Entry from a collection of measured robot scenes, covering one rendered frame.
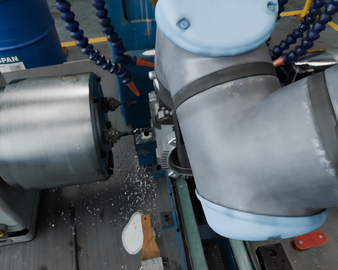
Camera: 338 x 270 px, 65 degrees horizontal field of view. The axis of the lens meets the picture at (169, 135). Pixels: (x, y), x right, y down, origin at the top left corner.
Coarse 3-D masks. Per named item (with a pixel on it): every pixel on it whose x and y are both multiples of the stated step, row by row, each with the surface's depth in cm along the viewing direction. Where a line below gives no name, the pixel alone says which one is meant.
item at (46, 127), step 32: (0, 96) 52; (32, 96) 50; (64, 96) 51; (96, 96) 55; (0, 128) 48; (32, 128) 49; (64, 128) 49; (96, 128) 51; (0, 160) 50; (32, 160) 50; (64, 160) 51; (96, 160) 52
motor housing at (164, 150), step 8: (152, 112) 66; (160, 144) 58; (168, 144) 57; (160, 152) 58; (168, 152) 57; (176, 152) 68; (160, 160) 59; (168, 160) 59; (176, 160) 65; (168, 168) 62; (176, 168) 63; (184, 168) 65; (184, 176) 65
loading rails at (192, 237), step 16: (160, 176) 81; (176, 192) 63; (176, 208) 61; (192, 208) 62; (176, 224) 64; (192, 224) 59; (208, 224) 67; (192, 240) 57; (208, 240) 65; (224, 240) 61; (240, 240) 57; (192, 256) 55; (224, 256) 63; (240, 256) 55; (256, 256) 54
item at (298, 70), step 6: (294, 66) 42; (300, 66) 42; (306, 66) 42; (294, 72) 42; (300, 72) 41; (306, 72) 41; (312, 72) 42; (288, 78) 44; (294, 78) 42; (300, 78) 42; (288, 84) 44
